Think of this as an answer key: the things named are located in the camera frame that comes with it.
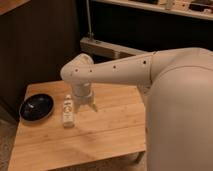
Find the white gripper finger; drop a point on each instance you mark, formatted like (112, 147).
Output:
(93, 107)
(76, 107)

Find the white shelf beam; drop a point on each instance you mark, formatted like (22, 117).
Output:
(109, 50)

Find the upper wooden shelf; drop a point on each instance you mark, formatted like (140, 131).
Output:
(186, 8)

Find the wooden table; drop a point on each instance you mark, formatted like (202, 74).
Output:
(116, 128)

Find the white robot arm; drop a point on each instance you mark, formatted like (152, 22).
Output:
(178, 85)

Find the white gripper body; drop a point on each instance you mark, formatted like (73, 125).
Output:
(82, 93)

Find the metal vertical pole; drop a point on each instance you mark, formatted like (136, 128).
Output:
(90, 31)

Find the white plastic bottle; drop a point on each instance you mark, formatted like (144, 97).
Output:
(67, 112)

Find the black ceramic bowl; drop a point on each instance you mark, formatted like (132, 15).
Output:
(36, 107)

